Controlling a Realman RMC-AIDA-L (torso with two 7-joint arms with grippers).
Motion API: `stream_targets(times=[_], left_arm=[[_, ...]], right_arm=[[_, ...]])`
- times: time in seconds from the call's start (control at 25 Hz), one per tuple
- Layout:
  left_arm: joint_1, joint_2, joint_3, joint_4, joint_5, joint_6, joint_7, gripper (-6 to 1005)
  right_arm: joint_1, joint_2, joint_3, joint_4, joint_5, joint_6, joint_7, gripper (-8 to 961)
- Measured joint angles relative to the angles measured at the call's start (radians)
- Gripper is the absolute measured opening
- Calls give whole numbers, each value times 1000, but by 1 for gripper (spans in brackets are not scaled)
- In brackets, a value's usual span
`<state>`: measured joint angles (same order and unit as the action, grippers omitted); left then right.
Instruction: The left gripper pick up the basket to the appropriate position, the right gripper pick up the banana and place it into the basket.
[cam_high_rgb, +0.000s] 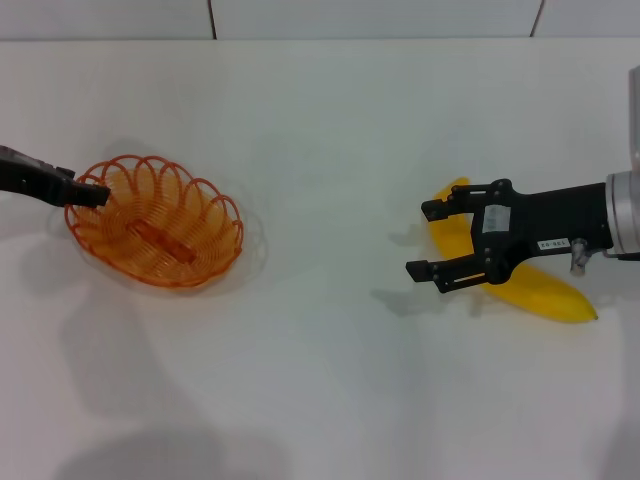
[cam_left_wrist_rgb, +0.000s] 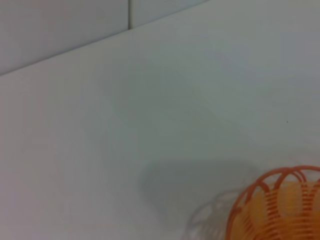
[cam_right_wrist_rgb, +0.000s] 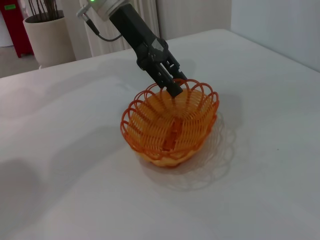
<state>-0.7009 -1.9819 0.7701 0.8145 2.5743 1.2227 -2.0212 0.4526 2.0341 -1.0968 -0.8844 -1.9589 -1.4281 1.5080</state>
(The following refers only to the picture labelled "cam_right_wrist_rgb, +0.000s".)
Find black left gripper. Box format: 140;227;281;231
109;3;189;98

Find orange woven plastic basket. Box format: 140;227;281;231
120;78;220;169

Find beige plant pot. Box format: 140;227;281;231
22;9;76;69

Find dark dried twigs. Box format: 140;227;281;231
27;0;65;22

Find red cabinet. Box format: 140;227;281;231
0;3;35;59

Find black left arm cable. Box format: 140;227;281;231
76;4;125;42

